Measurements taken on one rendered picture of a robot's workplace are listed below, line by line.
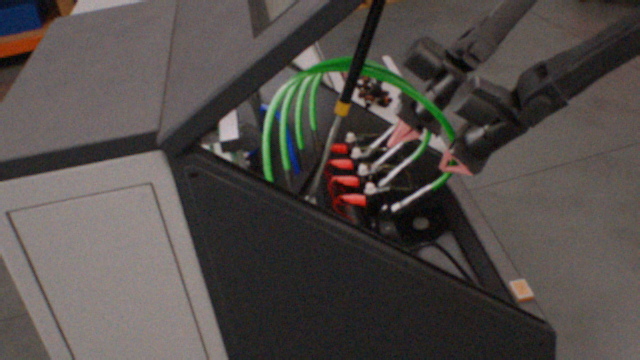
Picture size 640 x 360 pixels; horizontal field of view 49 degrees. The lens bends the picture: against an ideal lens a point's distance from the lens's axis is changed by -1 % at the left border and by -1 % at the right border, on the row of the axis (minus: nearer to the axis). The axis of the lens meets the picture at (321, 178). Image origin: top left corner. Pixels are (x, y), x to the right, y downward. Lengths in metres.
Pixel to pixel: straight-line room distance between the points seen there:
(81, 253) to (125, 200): 0.12
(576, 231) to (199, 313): 2.30
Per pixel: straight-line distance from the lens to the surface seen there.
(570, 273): 3.02
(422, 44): 1.35
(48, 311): 1.20
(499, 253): 1.56
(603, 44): 1.15
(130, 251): 1.11
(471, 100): 1.16
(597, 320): 2.82
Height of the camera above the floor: 1.90
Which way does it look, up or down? 30 degrees down
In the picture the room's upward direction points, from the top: 10 degrees counter-clockwise
